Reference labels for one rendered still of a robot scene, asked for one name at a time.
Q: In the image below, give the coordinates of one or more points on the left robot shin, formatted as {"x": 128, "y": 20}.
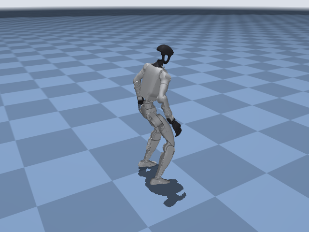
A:
{"x": 150, "y": 148}

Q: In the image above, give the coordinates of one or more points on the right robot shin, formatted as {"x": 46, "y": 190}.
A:
{"x": 164, "y": 160}

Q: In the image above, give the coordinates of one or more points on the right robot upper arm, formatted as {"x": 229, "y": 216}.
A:
{"x": 165, "y": 79}

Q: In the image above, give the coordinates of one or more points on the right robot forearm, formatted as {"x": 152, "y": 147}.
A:
{"x": 166, "y": 109}

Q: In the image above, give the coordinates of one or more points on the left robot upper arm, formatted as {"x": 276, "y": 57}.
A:
{"x": 139, "y": 76}

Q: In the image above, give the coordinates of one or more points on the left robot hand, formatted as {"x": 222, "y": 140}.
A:
{"x": 141, "y": 102}

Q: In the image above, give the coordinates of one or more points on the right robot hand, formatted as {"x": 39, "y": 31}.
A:
{"x": 176, "y": 126}

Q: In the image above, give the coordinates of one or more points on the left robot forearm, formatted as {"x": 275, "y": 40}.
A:
{"x": 137, "y": 89}

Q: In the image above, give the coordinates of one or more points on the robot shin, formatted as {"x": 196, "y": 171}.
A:
{"x": 150, "y": 148}
{"x": 164, "y": 160}

